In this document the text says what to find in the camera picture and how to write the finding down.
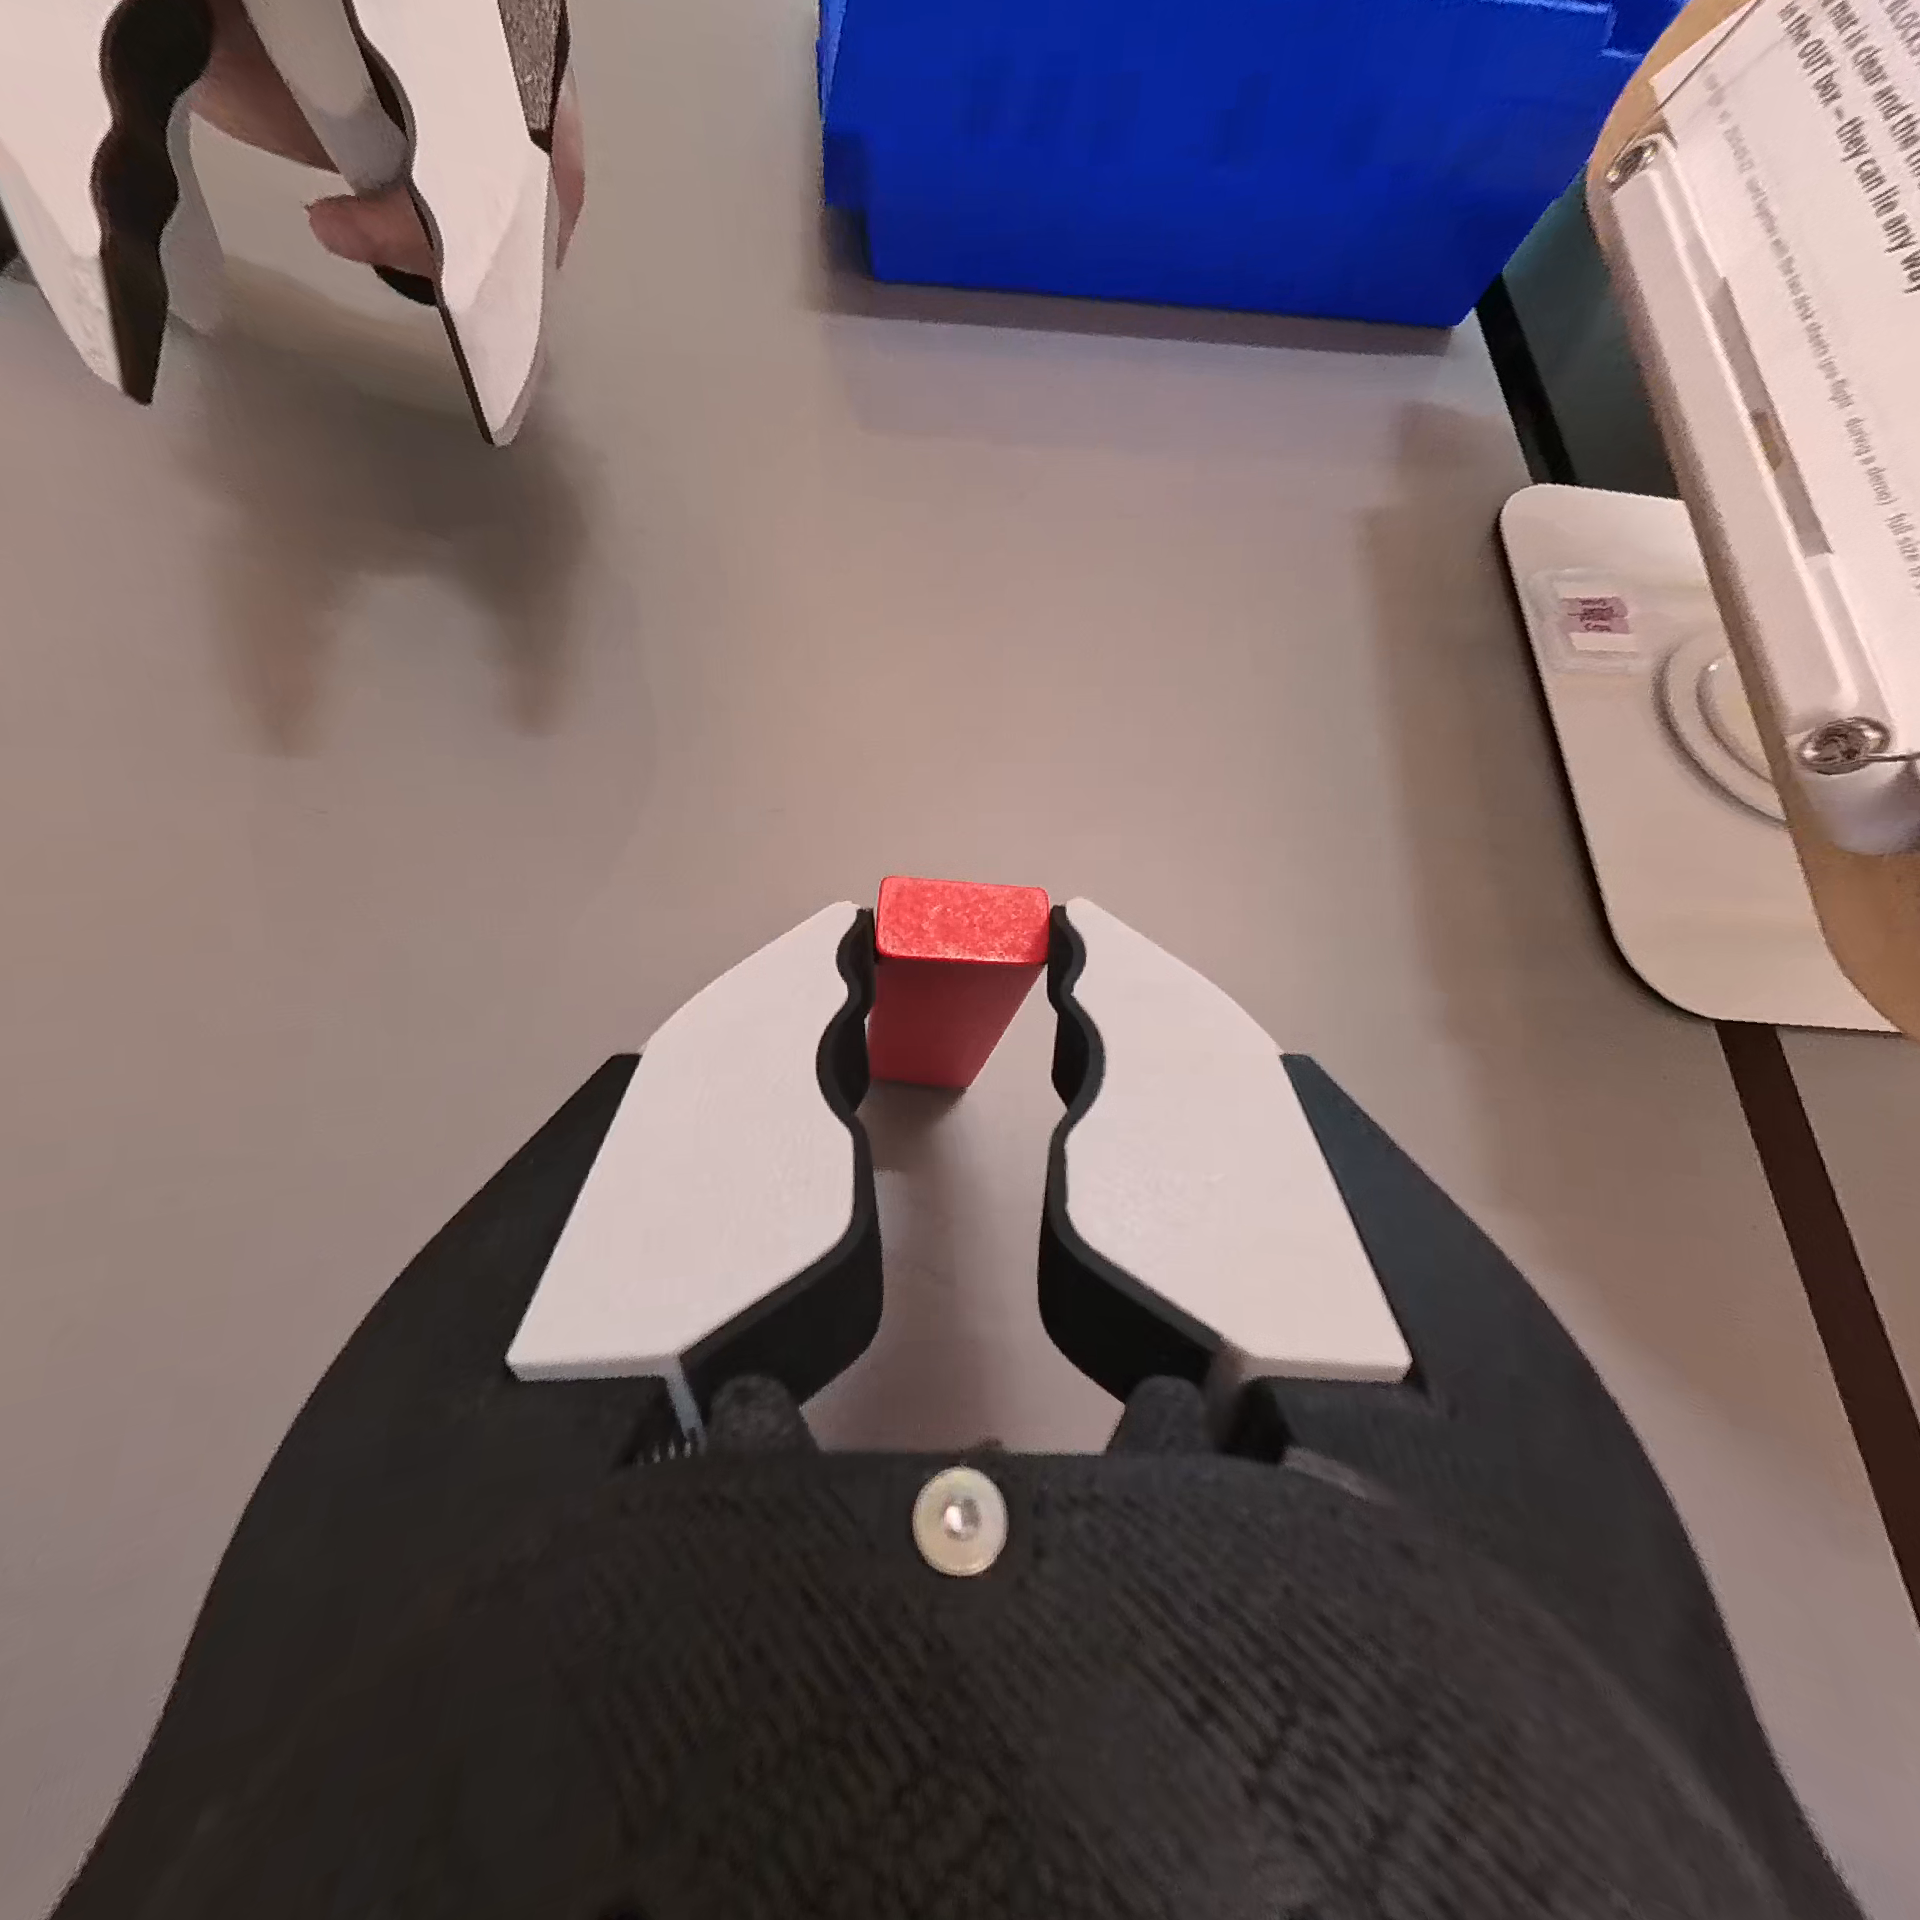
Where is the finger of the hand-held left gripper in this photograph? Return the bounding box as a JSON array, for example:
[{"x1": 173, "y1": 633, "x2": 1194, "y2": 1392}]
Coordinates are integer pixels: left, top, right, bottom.
[
  {"x1": 0, "y1": 0, "x2": 230, "y2": 406},
  {"x1": 344, "y1": 0, "x2": 564, "y2": 447}
]

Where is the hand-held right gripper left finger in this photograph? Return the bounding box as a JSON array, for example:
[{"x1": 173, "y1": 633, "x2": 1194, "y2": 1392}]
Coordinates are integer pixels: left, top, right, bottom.
[{"x1": 504, "y1": 900, "x2": 887, "y2": 1433}]

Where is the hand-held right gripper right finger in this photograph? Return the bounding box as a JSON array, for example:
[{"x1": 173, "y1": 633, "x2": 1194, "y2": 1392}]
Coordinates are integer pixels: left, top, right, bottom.
[{"x1": 1038, "y1": 895, "x2": 1414, "y2": 1443}]

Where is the red rectangular wooden block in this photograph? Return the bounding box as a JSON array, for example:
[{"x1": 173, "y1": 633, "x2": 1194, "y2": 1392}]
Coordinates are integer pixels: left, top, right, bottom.
[{"x1": 867, "y1": 878, "x2": 1052, "y2": 1086}]

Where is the blue plastic bin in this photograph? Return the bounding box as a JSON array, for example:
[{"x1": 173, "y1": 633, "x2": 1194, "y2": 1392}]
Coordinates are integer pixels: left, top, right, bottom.
[{"x1": 815, "y1": 0, "x2": 1684, "y2": 329}]

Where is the person's left hand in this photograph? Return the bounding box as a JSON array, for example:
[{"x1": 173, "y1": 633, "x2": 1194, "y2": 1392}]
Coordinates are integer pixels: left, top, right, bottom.
[{"x1": 188, "y1": 23, "x2": 590, "y2": 301}]

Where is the white tablet stand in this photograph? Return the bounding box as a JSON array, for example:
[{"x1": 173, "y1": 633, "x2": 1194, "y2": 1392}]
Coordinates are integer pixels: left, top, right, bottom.
[{"x1": 1500, "y1": 135, "x2": 1920, "y2": 1038}]

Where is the printed paper sheet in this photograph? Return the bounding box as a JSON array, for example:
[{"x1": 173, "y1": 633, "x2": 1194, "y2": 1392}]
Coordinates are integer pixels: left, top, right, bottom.
[{"x1": 1695, "y1": 0, "x2": 1920, "y2": 633}]

